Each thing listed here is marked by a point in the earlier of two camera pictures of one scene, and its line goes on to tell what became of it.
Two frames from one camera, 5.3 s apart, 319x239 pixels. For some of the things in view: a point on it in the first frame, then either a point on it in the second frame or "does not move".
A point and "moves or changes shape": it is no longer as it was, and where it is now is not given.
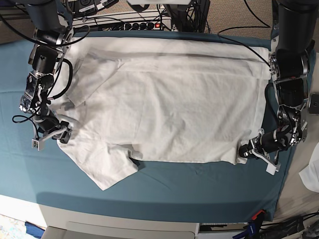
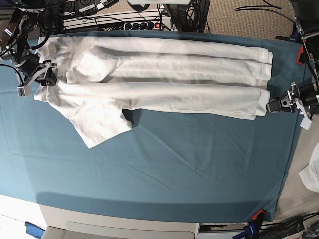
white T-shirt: (158, 98) moves or changes shape
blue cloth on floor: (34, 230) does not move
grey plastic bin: (98, 226) does not move
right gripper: (253, 150) → (289, 100)
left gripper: (62, 132) → (51, 78)
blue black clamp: (252, 231) does not move
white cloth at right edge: (310, 174) does not move
